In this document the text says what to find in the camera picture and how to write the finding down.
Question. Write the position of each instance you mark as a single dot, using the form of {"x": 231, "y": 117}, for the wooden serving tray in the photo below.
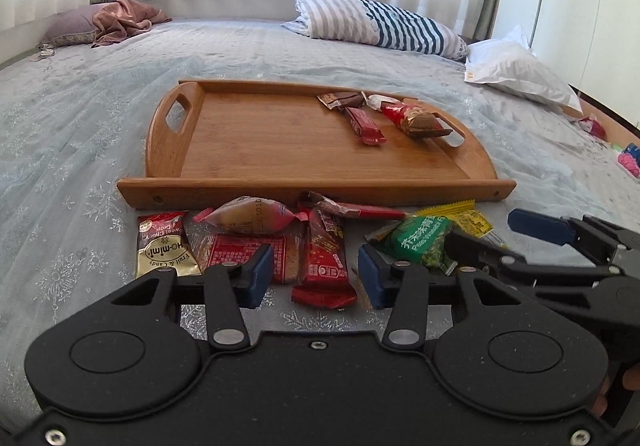
{"x": 211, "y": 141}

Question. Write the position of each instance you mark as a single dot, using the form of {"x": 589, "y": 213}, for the light blue bedspread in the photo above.
{"x": 74, "y": 123}

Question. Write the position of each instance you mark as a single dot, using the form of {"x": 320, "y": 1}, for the red wafer bar packet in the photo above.
{"x": 324, "y": 282}

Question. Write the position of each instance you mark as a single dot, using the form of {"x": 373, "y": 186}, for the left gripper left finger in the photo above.
{"x": 230, "y": 286}

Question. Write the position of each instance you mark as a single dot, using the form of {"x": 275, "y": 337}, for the long red stick packet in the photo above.
{"x": 353, "y": 211}

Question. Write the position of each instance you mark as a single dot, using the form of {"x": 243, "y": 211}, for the striped white blue pillow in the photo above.
{"x": 375, "y": 23}

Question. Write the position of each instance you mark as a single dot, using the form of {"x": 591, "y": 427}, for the beige red pillow snack packet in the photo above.
{"x": 250, "y": 215}

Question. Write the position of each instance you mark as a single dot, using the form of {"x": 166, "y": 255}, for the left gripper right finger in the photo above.
{"x": 401, "y": 286}

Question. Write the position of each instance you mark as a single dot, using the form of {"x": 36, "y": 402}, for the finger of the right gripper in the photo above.
{"x": 509, "y": 266}
{"x": 603, "y": 243}

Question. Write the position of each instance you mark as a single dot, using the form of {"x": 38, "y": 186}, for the brown almond bar packet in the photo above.
{"x": 341, "y": 100}

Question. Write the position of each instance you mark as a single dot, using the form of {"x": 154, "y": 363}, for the red clear cracker packet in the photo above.
{"x": 213, "y": 246}

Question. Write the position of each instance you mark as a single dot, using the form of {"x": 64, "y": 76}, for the red peanut snack packet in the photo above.
{"x": 414, "y": 121}

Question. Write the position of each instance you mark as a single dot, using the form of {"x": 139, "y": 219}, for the dark red chocolate bar packet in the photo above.
{"x": 364, "y": 127}

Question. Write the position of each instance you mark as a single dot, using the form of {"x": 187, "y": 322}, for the gold red candy packet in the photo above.
{"x": 162, "y": 243}

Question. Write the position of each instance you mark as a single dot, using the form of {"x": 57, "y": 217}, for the pink blanket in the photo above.
{"x": 123, "y": 19}

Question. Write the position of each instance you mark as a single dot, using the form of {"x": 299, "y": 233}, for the purple pillow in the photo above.
{"x": 74, "y": 27}

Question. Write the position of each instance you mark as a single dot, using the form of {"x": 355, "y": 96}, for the person's left hand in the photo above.
{"x": 615, "y": 395}

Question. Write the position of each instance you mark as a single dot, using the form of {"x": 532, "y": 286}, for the yellow snack packet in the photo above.
{"x": 468, "y": 218}

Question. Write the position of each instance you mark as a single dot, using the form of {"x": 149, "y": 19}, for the green peas packet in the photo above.
{"x": 418, "y": 240}

